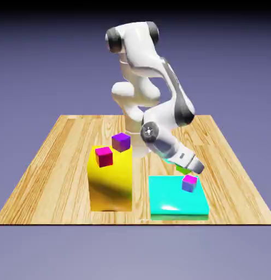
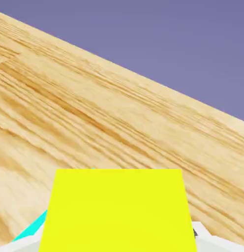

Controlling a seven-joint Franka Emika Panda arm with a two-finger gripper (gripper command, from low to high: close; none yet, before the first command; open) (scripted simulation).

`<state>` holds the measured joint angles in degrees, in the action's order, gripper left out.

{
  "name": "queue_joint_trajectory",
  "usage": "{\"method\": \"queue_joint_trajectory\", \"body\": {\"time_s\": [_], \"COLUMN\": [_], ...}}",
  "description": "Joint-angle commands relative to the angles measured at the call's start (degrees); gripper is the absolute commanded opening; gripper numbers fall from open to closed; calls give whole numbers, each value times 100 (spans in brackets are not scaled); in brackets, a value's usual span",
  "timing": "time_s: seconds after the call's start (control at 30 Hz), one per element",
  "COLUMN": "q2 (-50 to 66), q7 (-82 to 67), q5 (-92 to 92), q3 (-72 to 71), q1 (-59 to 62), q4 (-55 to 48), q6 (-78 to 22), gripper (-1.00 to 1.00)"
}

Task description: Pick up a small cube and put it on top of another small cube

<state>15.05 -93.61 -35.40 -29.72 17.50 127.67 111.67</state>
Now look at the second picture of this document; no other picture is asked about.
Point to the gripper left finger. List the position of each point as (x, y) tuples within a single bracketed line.
[(25, 244)]

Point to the small yellow cube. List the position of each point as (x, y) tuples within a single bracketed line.
[(118, 212)]

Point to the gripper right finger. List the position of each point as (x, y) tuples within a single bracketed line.
[(212, 241)]

